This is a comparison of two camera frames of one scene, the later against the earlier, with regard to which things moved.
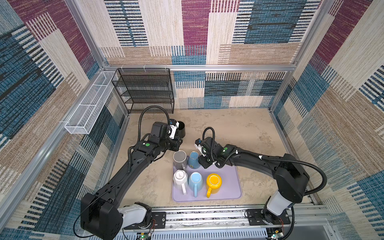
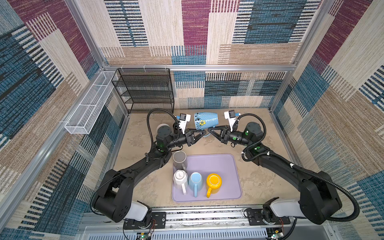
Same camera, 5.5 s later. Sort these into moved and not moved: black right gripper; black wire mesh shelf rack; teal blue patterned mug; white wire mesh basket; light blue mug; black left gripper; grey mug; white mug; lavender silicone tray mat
Moved: black right gripper; black left gripper; teal blue patterned mug
Not moved: lavender silicone tray mat; black wire mesh shelf rack; white wire mesh basket; light blue mug; grey mug; white mug
